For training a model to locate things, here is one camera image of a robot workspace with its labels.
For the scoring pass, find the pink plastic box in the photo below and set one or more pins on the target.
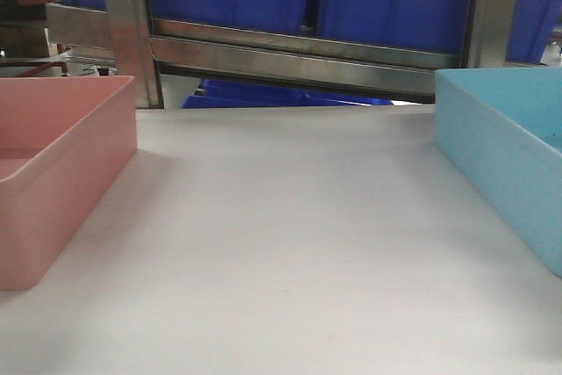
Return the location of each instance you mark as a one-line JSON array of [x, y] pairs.
[[63, 142]]

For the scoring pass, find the blue bin far right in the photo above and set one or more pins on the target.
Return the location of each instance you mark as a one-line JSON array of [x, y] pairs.
[[531, 30]]

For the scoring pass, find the stainless steel shelf rack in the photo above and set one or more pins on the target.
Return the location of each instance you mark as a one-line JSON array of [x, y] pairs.
[[127, 37]]

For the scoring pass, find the light blue plastic box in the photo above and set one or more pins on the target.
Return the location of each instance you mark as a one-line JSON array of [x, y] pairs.
[[502, 129]]

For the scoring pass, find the blue bin lower shelf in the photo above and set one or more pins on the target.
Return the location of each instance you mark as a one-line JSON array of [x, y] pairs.
[[224, 94]]

